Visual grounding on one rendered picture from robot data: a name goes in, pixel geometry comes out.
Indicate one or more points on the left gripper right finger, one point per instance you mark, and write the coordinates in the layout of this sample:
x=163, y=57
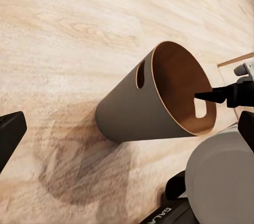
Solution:
x=246, y=127

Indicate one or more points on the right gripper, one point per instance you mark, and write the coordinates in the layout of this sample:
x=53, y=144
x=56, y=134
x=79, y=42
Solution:
x=236, y=94

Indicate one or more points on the trash can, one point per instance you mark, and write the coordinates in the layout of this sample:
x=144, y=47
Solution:
x=156, y=99

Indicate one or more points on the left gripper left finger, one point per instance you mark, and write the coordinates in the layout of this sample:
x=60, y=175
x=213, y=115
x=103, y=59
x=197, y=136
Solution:
x=12, y=129

